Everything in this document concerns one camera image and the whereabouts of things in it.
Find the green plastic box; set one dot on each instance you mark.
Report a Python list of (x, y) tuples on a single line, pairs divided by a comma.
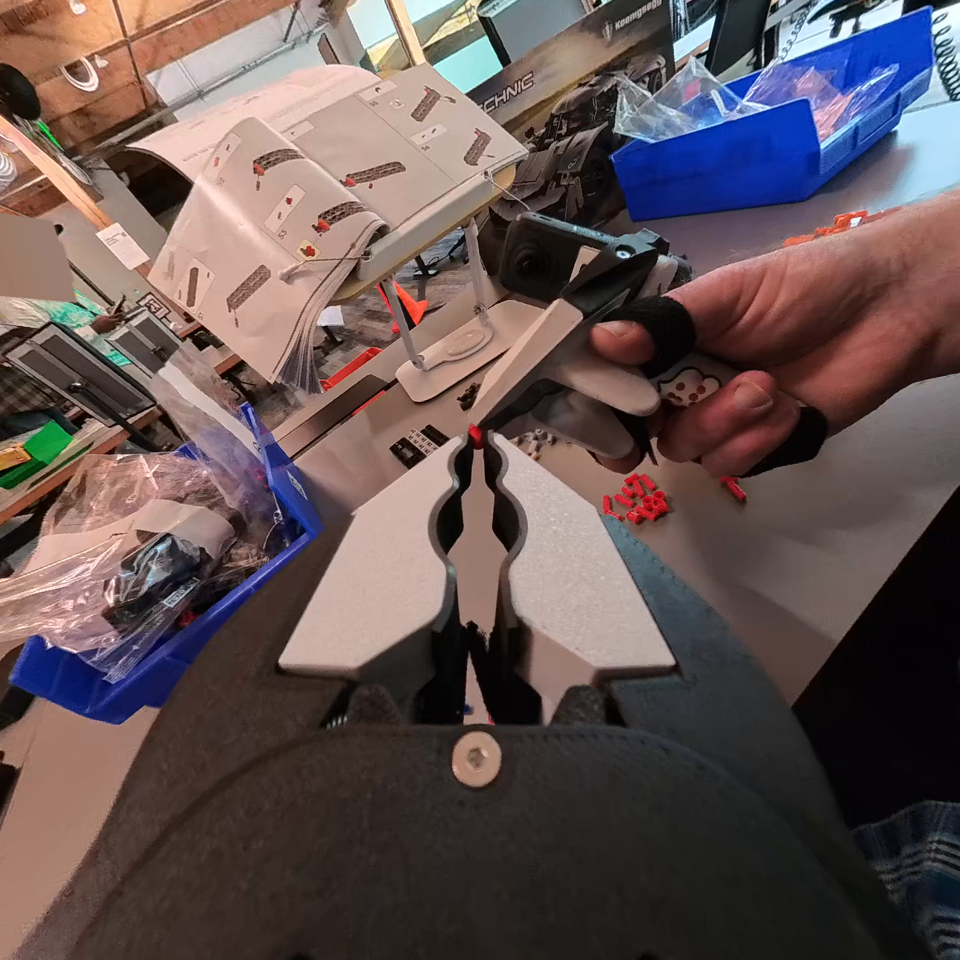
[(41, 446)]

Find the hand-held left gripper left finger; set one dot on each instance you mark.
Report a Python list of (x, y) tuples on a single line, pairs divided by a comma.
[(367, 592)]

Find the red lego pin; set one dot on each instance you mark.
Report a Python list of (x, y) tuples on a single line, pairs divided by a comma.
[(475, 436)]

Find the pile of grey connector pieces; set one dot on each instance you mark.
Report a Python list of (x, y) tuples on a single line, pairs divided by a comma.
[(536, 444)]

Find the pile of red pins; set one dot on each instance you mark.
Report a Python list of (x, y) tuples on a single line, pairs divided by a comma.
[(645, 502)]

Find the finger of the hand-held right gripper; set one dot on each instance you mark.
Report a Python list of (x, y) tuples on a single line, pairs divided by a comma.
[(592, 431), (525, 352)]

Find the clear plastic parts bag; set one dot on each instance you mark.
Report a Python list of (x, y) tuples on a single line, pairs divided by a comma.
[(112, 540)]

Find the pile of orange pieces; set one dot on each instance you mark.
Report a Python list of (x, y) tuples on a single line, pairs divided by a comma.
[(832, 229)]

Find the blue storage bin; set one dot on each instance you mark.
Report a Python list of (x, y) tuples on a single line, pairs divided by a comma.
[(720, 172), (292, 510)]

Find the orange plastic bracket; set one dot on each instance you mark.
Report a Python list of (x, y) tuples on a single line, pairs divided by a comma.
[(352, 369)]

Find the pile of black connector pieces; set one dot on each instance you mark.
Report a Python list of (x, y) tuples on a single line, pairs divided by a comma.
[(469, 396)]

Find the white book stand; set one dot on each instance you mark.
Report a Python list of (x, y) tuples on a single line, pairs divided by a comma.
[(450, 360)]

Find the light grey beam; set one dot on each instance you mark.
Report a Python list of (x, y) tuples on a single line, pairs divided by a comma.
[(425, 441)]

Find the grey metal cabinet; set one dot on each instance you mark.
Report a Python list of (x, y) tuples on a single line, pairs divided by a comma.
[(75, 367)]

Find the black open lego frame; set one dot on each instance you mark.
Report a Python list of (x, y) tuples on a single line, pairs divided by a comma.
[(401, 450)]

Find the crumpled clear plastic bag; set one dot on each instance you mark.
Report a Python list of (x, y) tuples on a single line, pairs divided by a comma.
[(675, 105)]

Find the instruction booklet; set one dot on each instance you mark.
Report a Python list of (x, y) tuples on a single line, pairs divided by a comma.
[(300, 165)]

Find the person's right hand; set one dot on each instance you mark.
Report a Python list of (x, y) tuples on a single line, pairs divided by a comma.
[(810, 322)]

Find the orange traffic cone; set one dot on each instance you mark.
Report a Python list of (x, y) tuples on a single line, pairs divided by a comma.
[(411, 304)]

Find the black car picture box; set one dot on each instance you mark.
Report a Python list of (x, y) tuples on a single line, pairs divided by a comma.
[(570, 135)]

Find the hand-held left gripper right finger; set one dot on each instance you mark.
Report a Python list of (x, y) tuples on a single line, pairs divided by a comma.
[(585, 592)]

